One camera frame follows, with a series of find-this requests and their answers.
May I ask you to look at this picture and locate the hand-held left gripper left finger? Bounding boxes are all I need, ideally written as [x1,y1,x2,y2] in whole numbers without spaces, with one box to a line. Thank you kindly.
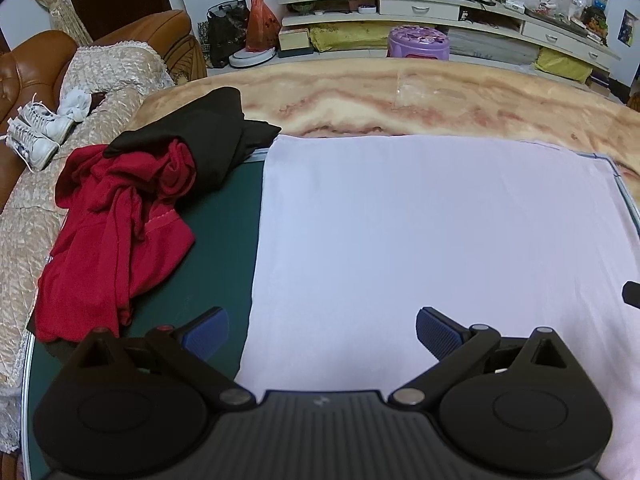
[75,306,257,415]

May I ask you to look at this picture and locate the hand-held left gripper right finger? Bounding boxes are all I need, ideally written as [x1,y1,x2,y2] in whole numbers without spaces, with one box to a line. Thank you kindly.
[389,306,572,413]

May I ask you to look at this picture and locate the pale pink garment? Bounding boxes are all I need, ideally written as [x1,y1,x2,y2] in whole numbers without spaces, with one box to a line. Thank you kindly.
[234,134,640,480]

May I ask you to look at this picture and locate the red garment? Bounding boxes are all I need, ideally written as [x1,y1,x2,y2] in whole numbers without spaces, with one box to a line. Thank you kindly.
[35,139,197,343]

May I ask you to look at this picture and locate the black garment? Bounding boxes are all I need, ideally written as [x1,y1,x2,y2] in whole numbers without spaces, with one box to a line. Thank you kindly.
[102,86,282,206]

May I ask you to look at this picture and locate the marble coffee table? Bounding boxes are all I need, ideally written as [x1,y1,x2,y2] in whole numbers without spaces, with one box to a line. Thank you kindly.
[120,57,640,181]

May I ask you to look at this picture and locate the yellow green cushion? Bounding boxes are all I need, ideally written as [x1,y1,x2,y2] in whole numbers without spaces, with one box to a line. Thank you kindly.
[309,25,396,53]
[535,47,593,83]

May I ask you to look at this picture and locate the clear plastic bag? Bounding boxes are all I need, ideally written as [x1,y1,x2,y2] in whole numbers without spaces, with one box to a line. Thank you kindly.
[395,72,451,108]

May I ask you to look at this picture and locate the white sneaker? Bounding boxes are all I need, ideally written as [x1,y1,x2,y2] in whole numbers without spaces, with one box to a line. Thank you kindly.
[6,117,61,171]
[17,92,76,145]

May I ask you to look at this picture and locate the white socks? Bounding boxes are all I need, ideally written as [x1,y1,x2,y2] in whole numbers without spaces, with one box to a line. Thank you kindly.
[57,87,103,122]

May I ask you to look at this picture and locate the white round scale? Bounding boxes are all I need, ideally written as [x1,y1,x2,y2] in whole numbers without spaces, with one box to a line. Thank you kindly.
[229,49,277,68]

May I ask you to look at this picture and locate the grey folded cloth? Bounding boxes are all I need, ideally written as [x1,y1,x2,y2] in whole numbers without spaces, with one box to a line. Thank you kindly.
[450,27,541,66]

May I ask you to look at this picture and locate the purple plastic stool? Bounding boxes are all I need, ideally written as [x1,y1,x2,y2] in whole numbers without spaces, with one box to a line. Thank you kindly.
[387,25,451,61]

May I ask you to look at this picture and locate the black bag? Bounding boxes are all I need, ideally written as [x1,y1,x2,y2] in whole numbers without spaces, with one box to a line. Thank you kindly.
[206,2,251,68]

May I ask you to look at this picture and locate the cardboard box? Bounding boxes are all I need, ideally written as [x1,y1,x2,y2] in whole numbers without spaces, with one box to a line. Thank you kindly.
[277,27,313,58]

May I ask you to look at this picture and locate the orange plastic bag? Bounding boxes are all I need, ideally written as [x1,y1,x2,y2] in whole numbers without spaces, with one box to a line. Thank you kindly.
[245,0,281,53]

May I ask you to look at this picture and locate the brown leather sofa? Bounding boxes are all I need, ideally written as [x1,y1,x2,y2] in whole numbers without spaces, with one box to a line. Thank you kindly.
[0,9,208,211]

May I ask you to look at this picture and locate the beige curtain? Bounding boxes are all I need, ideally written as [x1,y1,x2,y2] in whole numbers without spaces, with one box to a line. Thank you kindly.
[25,0,93,46]

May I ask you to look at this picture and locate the dark wall poster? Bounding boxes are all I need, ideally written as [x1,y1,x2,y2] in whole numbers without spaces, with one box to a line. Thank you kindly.
[617,10,636,46]

